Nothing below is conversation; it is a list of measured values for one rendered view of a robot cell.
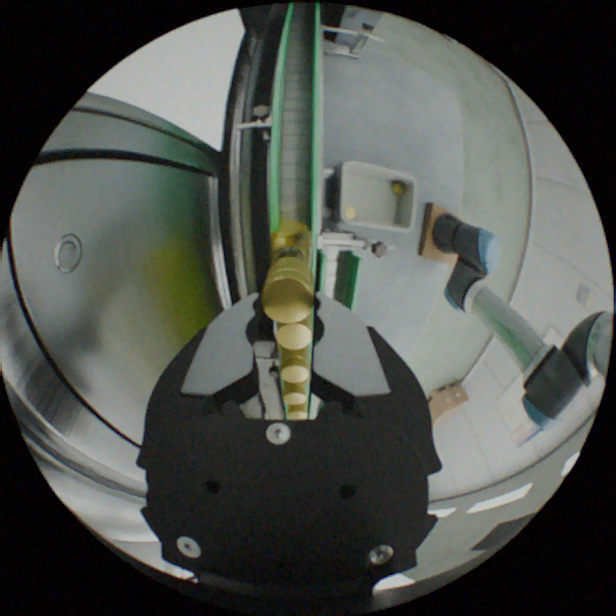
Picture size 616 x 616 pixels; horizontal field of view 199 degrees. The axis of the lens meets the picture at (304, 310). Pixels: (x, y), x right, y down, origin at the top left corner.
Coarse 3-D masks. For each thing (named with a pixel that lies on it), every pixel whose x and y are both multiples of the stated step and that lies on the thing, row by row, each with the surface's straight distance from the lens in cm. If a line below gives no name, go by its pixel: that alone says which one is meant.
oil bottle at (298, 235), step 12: (276, 228) 29; (288, 228) 27; (300, 228) 27; (276, 240) 21; (288, 240) 21; (300, 240) 21; (312, 240) 22; (276, 252) 21; (312, 252) 22; (312, 264) 23
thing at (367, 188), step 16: (352, 176) 56; (368, 176) 58; (384, 176) 57; (400, 176) 55; (352, 192) 55; (368, 192) 57; (384, 192) 59; (416, 192) 57; (368, 208) 57; (384, 208) 59; (400, 208) 61; (352, 224) 48; (368, 224) 49; (384, 224) 53; (400, 224) 59
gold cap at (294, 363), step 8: (288, 352) 22; (296, 352) 22; (304, 352) 22; (288, 360) 21; (296, 360) 21; (304, 360) 21; (288, 368) 21; (296, 368) 20; (304, 368) 21; (288, 376) 22; (296, 376) 22; (304, 376) 22
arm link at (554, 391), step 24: (456, 264) 61; (456, 288) 58; (480, 288) 56; (480, 312) 54; (504, 312) 50; (504, 336) 49; (528, 336) 47; (528, 360) 46; (552, 360) 44; (576, 360) 43; (528, 384) 45; (552, 384) 43; (576, 384) 43; (528, 408) 45; (552, 408) 44
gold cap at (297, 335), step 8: (304, 320) 17; (280, 328) 17; (288, 328) 17; (296, 328) 17; (304, 328) 17; (280, 336) 17; (288, 336) 17; (296, 336) 17; (304, 336) 17; (288, 344) 18; (296, 344) 18; (304, 344) 18
